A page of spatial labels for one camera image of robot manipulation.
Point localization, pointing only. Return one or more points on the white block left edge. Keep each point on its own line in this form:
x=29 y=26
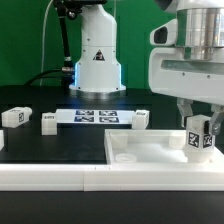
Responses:
x=1 y=139

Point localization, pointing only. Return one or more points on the white front fence rail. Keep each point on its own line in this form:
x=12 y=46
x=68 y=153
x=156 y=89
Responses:
x=126 y=177

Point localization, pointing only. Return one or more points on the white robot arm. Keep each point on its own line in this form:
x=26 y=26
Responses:
x=200 y=32

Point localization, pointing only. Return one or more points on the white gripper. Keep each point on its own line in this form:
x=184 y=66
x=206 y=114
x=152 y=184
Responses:
x=203 y=81

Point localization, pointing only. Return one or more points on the white square tabletop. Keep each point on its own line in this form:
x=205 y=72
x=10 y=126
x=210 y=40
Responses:
x=145 y=147

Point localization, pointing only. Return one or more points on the white marker base plate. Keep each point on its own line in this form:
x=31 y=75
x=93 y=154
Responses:
x=88 y=116

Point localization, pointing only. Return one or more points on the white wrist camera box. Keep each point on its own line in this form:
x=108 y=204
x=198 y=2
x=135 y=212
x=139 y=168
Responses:
x=165 y=35

